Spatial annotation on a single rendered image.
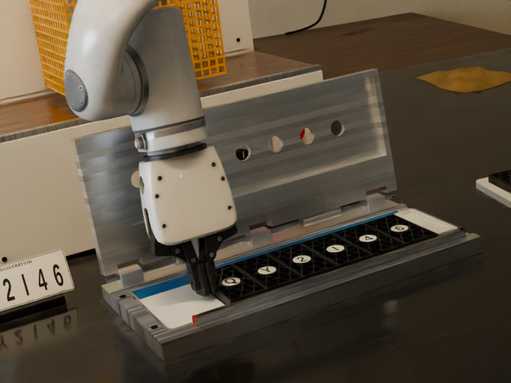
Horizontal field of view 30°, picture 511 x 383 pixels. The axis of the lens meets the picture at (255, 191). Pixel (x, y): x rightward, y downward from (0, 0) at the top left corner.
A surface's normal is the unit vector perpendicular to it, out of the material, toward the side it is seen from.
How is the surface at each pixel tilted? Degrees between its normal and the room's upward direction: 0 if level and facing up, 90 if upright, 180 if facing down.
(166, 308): 0
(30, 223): 90
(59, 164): 90
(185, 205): 78
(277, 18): 90
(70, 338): 0
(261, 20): 90
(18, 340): 0
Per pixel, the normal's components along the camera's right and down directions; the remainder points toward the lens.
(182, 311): -0.11, -0.94
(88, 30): -0.54, 0.07
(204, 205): 0.42, 0.01
